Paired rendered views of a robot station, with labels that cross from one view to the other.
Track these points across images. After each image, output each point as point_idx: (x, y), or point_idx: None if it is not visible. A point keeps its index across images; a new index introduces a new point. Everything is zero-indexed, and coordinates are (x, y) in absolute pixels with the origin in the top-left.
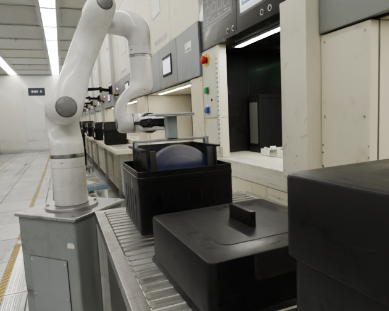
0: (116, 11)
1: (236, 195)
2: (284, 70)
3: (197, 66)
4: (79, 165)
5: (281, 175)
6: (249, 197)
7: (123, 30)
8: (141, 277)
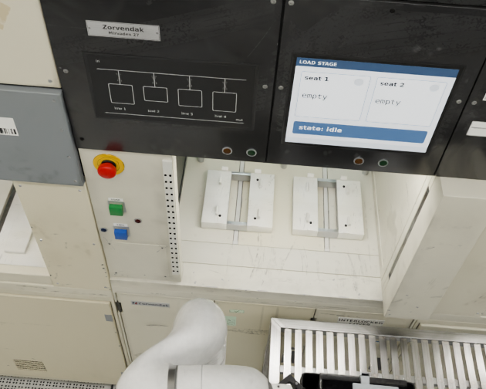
0: (178, 348)
1: (291, 343)
2: (426, 251)
3: (69, 172)
4: None
5: (353, 302)
6: (309, 334)
7: (207, 363)
8: None
